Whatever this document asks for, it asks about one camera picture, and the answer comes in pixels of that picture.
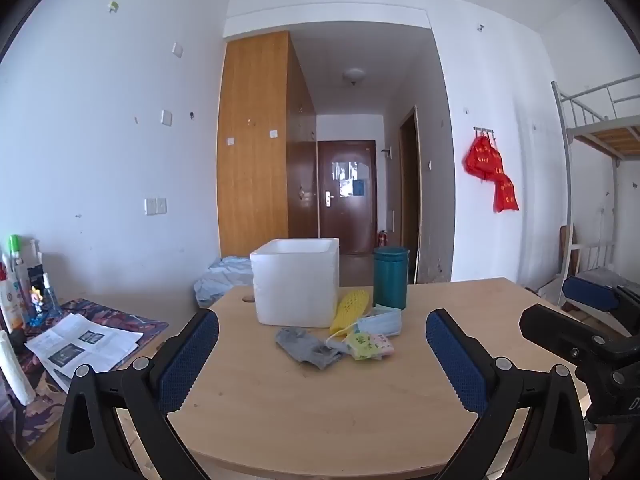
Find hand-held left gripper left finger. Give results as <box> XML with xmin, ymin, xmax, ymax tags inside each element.
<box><xmin>56</xmin><ymin>308</ymin><xmax>221</xmax><ymax>480</ymax></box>

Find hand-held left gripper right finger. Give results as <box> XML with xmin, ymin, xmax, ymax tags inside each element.
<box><xmin>425</xmin><ymin>308</ymin><xmax>591</xmax><ymax>480</ymax></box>

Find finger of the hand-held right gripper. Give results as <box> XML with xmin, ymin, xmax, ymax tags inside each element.
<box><xmin>561</xmin><ymin>276</ymin><xmax>623</xmax><ymax>312</ymax></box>
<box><xmin>519</xmin><ymin>304</ymin><xmax>608</xmax><ymax>361</ymax></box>

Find blue face mask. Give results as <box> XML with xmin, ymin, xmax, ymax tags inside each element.
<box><xmin>326</xmin><ymin>307</ymin><xmax>403</xmax><ymax>351</ymax></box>

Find printed tissue packet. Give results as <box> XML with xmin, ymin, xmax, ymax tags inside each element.
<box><xmin>346</xmin><ymin>331</ymin><xmax>393</xmax><ymax>362</ymax></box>

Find grey sock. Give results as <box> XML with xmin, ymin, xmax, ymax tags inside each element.
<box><xmin>275</xmin><ymin>326</ymin><xmax>345</xmax><ymax>371</ymax></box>

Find yellow foam net sleeve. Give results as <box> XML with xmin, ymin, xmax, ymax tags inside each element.
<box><xmin>329</xmin><ymin>288</ymin><xmax>373</xmax><ymax>336</ymax></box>

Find white foam box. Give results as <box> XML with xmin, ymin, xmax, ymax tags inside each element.
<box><xmin>249</xmin><ymin>238</ymin><xmax>341</xmax><ymax>329</ymax></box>

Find leaning wooden boards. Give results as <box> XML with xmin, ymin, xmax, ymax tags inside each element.
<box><xmin>559</xmin><ymin>224</ymin><xmax>583</xmax><ymax>272</ymax></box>

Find printed dark tablecloth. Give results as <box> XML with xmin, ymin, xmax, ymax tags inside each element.
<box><xmin>0</xmin><ymin>297</ymin><xmax>169</xmax><ymax>461</ymax></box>

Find light blue cloth heap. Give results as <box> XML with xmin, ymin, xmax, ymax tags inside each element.
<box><xmin>194</xmin><ymin>255</ymin><xmax>256</xmax><ymax>308</ymax></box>

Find white paper leaflet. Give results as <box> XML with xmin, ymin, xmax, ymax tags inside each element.
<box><xmin>25</xmin><ymin>313</ymin><xmax>145</xmax><ymax>393</ymax></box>

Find teal metal canister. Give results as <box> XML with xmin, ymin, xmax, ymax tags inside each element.
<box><xmin>373</xmin><ymin>246</ymin><xmax>411</xmax><ymax>310</ymax></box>

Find red plastic bag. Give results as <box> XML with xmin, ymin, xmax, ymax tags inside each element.
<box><xmin>462</xmin><ymin>132</ymin><xmax>505</xmax><ymax>183</ymax></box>
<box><xmin>494</xmin><ymin>174</ymin><xmax>520</xmax><ymax>213</ymax></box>

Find white metal bunk bed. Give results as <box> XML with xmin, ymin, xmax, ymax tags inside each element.
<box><xmin>551</xmin><ymin>74</ymin><xmax>640</xmax><ymax>311</ymax></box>

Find white textured roll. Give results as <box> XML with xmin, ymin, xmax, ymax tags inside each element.
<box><xmin>0</xmin><ymin>330</ymin><xmax>37</xmax><ymax>406</ymax></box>

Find dark blue box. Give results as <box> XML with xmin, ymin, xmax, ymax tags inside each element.
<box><xmin>25</xmin><ymin>252</ymin><xmax>47</xmax><ymax>306</ymax></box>

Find dark brown door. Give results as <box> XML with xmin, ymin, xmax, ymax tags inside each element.
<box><xmin>317</xmin><ymin>140</ymin><xmax>377</xmax><ymax>256</ymax></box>

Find white orange lotion bottle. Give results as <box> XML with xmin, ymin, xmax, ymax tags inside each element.
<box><xmin>0</xmin><ymin>264</ymin><xmax>23</xmax><ymax>332</ymax></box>

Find green capped spray bottle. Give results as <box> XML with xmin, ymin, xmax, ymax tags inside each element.
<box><xmin>7</xmin><ymin>234</ymin><xmax>31</xmax><ymax>328</ymax></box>

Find wooden wardrobe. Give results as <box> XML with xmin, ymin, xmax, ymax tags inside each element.
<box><xmin>216</xmin><ymin>30</ymin><xmax>319</xmax><ymax>260</ymax></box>

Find wooden door frame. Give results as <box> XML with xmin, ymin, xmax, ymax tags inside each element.
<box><xmin>399</xmin><ymin>105</ymin><xmax>422</xmax><ymax>283</ymax></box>

